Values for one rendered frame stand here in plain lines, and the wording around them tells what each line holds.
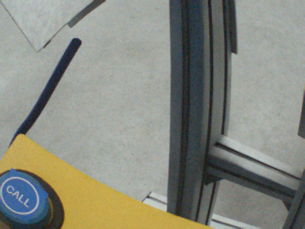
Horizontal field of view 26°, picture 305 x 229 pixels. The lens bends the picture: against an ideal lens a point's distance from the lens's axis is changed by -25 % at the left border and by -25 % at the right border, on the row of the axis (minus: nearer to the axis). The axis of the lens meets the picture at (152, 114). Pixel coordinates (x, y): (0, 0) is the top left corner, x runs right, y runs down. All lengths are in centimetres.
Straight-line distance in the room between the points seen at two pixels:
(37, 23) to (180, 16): 25
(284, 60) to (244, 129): 33
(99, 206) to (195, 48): 54
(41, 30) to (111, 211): 34
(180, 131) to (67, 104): 94
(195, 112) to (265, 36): 122
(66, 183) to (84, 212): 2
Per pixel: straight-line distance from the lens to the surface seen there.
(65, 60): 85
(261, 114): 191
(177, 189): 109
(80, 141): 184
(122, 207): 37
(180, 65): 93
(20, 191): 37
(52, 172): 39
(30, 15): 68
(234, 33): 97
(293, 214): 102
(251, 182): 104
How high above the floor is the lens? 137
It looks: 46 degrees down
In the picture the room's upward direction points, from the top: straight up
